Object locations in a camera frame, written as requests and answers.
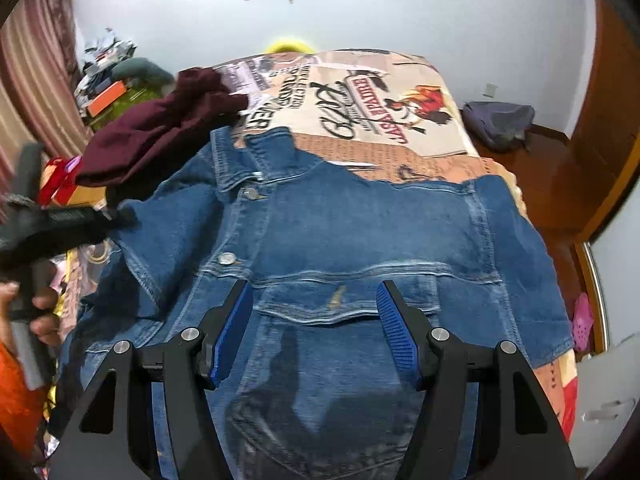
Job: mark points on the printed blanket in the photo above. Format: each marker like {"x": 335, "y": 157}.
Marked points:
{"x": 400, "y": 110}

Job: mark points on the pink clog shoes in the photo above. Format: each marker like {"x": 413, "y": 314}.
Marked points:
{"x": 583, "y": 320}

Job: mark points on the white wall socket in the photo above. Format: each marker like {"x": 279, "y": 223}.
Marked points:
{"x": 490, "y": 90}

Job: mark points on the red flower toy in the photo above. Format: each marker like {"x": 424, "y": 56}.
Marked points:
{"x": 57, "y": 180}

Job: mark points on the grey-green stuffed item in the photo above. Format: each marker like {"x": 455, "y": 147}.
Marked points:
{"x": 145, "y": 72}

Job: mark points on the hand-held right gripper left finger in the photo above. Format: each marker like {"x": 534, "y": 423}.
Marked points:
{"x": 230, "y": 335}

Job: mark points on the grey backpack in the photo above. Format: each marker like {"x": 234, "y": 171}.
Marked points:
{"x": 497, "y": 125}

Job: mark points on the brown wooden wardrobe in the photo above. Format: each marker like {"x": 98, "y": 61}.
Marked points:
{"x": 610, "y": 110}

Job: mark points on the yellow plush item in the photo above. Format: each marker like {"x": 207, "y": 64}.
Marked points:
{"x": 287, "y": 44}

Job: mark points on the striped curtain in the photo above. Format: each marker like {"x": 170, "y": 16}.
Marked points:
{"x": 35, "y": 75}

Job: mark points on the white cabinet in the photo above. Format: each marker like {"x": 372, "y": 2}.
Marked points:
{"x": 615, "y": 285}

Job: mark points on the person's left hand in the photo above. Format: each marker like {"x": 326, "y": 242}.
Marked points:
{"x": 47, "y": 310}

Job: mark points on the blue denim jacket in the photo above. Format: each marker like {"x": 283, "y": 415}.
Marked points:
{"x": 325, "y": 230}

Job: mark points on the person's orange clothing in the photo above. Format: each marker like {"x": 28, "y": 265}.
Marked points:
{"x": 20, "y": 400}

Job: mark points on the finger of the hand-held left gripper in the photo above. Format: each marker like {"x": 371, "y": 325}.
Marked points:
{"x": 95, "y": 220}

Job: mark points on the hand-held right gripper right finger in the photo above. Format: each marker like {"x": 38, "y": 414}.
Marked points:
{"x": 397, "y": 335}

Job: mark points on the pile of small clutter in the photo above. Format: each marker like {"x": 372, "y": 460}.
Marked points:
{"x": 105, "y": 55}

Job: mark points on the maroon garment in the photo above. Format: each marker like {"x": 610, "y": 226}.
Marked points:
{"x": 150, "y": 130}

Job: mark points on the orange box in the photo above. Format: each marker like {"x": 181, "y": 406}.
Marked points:
{"x": 106, "y": 99}

